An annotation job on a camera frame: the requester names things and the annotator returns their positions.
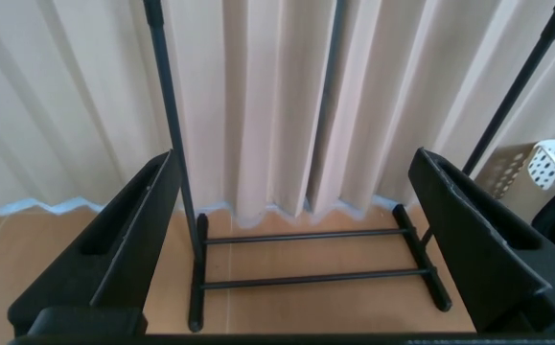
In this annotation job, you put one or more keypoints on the black clothes rack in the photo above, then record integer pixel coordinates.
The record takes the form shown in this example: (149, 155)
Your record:
(197, 287)

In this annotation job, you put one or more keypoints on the beige curtain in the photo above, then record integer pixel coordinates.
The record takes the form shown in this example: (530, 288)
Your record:
(258, 96)

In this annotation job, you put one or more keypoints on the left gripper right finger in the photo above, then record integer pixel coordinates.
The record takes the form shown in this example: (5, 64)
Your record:
(488, 278)

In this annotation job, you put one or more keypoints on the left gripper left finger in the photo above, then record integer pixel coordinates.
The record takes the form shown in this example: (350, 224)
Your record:
(66, 292)

